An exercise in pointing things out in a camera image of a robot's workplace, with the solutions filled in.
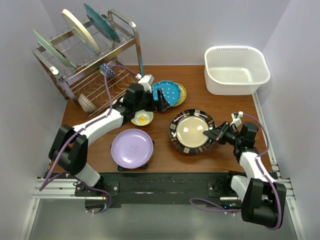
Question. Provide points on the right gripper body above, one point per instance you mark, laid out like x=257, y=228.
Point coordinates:
x=228, y=135

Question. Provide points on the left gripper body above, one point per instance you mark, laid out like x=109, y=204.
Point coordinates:
x=147, y=103

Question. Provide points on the blue polka dot plate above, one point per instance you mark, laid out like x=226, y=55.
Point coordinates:
x=170, y=90

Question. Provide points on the black striped cream plate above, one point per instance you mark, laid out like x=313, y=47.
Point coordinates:
x=186, y=131

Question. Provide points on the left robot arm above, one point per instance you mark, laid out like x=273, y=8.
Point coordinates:
x=70, y=146

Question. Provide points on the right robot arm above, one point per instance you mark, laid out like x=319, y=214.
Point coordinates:
x=262, y=198

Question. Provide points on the white plastic bin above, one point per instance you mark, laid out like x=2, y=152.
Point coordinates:
x=235, y=70

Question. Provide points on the small daisy bowl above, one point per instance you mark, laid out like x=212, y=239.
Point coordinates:
x=142, y=118

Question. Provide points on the yellow patterned plate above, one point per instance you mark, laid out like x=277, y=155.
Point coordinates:
x=183, y=95

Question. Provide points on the blue zigzag bowl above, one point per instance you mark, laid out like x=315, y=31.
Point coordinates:
x=106, y=70

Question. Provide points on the grey patterned cup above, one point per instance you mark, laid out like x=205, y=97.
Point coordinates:
x=86, y=104

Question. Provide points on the purple plate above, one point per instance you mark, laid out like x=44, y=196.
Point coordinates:
x=132, y=148

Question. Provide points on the metal dish rack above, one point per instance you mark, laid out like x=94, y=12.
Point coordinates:
x=85, y=57

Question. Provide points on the green plate in rack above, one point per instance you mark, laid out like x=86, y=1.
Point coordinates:
x=47, y=45

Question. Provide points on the teal plate in rack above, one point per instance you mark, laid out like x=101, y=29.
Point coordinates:
x=101, y=24

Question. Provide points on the cream plate in rack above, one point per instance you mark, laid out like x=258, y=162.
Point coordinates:
x=78, y=29

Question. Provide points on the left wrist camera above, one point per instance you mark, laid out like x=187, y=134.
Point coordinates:
x=146, y=80

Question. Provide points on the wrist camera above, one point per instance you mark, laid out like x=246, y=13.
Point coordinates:
x=236, y=118
x=146, y=80

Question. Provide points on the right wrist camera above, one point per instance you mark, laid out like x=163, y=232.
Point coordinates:
x=236, y=118

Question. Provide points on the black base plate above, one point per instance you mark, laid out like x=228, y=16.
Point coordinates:
x=171, y=188

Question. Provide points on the aluminium rail frame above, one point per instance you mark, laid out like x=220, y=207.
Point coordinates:
x=62, y=188

